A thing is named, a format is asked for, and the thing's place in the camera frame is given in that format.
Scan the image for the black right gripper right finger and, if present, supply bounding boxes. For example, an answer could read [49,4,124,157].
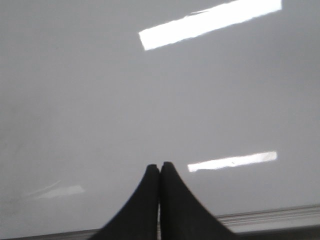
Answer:
[159,162,239,240]

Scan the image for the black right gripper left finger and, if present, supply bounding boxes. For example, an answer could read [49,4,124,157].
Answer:
[90,164,160,240]

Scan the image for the white whiteboard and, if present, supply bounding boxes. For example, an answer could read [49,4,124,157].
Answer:
[0,0,320,239]

